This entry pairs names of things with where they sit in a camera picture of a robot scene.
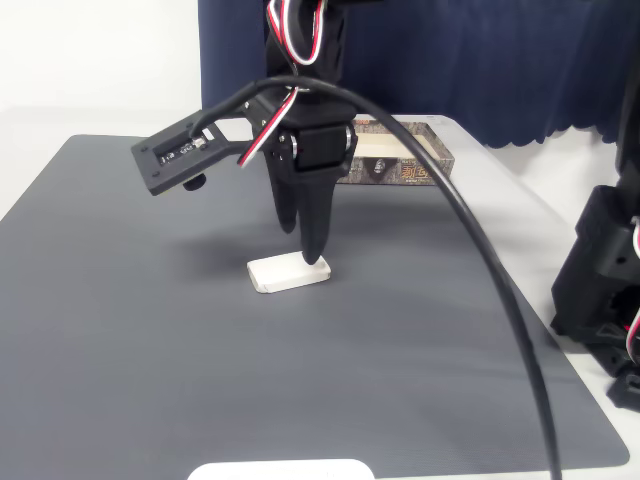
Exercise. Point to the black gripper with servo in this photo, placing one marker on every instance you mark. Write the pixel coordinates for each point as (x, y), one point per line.
(320, 149)

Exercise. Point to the white rectangular block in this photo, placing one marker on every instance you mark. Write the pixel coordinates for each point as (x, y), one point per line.
(280, 272)

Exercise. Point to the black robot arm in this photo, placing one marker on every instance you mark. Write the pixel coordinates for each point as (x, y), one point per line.
(330, 50)

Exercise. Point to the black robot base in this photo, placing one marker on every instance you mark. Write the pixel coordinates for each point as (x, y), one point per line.
(585, 280)

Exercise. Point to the brown bark-print cardboard box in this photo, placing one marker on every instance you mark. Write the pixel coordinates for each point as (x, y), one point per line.
(400, 172)

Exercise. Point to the gray textured desk mat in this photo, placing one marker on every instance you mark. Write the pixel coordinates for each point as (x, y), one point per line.
(150, 325)

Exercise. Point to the dark blue curtain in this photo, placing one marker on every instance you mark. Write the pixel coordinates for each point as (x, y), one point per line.
(450, 60)

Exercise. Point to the white rounded device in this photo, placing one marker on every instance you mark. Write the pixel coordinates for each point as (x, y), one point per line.
(280, 470)

